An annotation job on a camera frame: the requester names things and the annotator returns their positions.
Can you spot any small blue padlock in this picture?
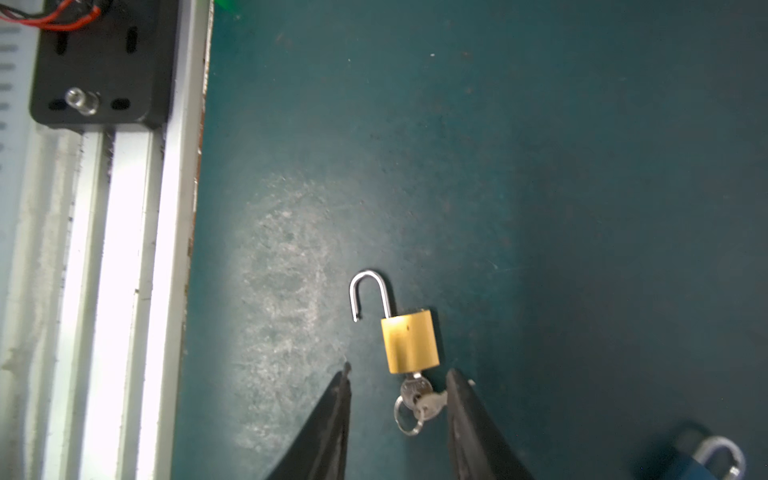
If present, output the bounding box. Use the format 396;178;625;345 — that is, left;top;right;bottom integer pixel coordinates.
658;436;747;480

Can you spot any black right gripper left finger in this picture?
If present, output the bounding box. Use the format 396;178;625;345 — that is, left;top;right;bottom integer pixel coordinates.
268;362;352;480

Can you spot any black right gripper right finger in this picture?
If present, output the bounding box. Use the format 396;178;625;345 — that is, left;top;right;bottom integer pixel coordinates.
446;368;534;480

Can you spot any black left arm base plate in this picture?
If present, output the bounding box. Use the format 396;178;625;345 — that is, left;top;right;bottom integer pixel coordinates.
29;1;179;131

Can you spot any brass padlock with keys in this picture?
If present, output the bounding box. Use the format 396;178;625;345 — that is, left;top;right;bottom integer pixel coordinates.
348;269;447;437

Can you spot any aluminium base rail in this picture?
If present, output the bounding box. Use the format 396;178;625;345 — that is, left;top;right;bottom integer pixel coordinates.
1;1;214;479

